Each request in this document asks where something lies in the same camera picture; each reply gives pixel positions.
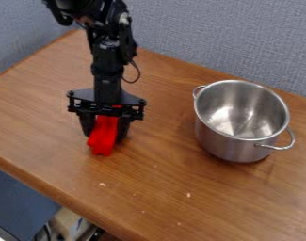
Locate red plastic block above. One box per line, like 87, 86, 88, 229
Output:
87, 115, 120, 156

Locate stainless steel pot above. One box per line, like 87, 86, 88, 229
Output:
192, 80, 295, 163

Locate black cables under table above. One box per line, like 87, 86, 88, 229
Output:
33, 220, 53, 241

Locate beige box under table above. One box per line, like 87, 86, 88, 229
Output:
49, 208, 93, 241

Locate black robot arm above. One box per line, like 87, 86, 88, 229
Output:
41, 0, 145, 140

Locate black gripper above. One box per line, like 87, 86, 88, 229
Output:
67, 75, 145, 142

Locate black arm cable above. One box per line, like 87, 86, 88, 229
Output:
120, 59, 141, 85

